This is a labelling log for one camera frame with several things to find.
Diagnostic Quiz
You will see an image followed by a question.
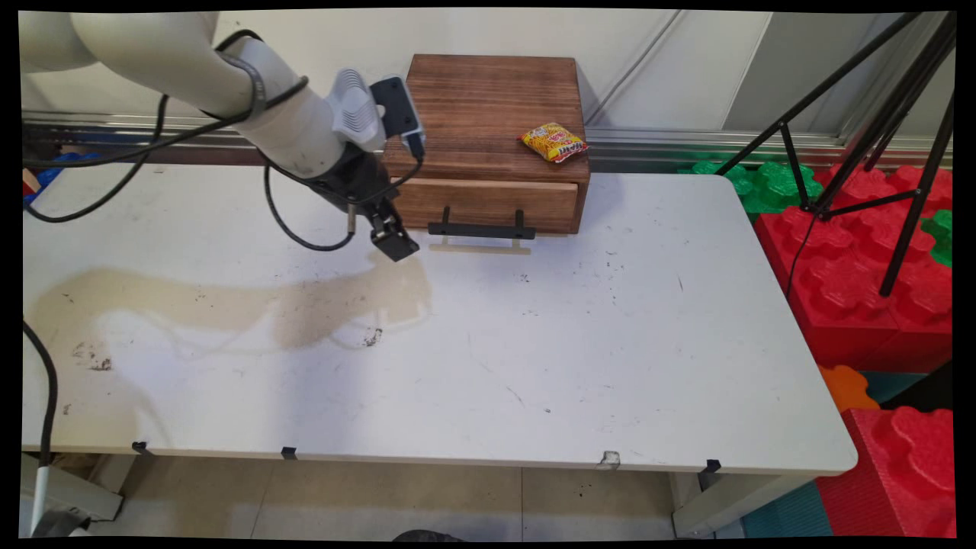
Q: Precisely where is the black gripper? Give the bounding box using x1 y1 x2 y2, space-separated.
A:
308 143 421 263

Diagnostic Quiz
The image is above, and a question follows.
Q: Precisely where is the wooden drawer with black handle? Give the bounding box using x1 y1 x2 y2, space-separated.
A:
392 177 580 242

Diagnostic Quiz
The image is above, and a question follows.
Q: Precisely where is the brown wooden drawer cabinet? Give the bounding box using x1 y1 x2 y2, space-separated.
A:
380 53 592 236

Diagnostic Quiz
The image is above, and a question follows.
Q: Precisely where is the yellow red snack packet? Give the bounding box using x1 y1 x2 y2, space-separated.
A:
520 123 590 164

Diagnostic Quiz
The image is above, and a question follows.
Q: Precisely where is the blue foam piece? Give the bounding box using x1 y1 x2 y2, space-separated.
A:
34 151 101 204

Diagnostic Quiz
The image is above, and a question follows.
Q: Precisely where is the wide green foam block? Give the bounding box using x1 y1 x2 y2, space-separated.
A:
677 159 825 223

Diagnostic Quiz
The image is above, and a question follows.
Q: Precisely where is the white table leg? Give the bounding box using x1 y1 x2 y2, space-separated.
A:
670 471 811 539
21 453 124 524

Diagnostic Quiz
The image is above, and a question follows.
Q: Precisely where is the large red foam block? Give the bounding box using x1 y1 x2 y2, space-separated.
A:
753 163 955 374

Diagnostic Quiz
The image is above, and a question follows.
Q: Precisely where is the orange foam piece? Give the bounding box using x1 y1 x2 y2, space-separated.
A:
819 364 882 413

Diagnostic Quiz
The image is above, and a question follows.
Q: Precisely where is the teal foam mat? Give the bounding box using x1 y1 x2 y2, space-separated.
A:
742 480 833 539

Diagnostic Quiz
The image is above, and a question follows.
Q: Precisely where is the black tripod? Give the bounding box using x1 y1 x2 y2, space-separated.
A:
714 11 957 299

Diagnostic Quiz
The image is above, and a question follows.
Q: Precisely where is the small green foam block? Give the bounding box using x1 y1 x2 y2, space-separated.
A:
920 209 955 268

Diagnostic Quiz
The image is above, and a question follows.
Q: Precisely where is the small red foam block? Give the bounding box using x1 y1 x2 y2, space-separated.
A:
814 406 957 539

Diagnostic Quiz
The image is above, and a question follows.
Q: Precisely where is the black looping gripper cable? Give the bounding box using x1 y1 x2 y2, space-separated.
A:
263 156 425 252

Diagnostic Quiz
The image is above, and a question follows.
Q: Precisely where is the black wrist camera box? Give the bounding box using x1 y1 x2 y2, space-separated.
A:
371 75 426 161

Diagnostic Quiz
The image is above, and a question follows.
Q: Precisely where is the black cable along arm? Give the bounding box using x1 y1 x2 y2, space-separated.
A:
21 29 310 224

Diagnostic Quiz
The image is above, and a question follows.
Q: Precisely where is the aluminium wall rail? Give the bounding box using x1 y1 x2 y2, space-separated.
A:
21 111 954 170

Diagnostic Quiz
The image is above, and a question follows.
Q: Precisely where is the black cable with metal connector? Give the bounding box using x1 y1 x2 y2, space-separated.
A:
21 320 59 536

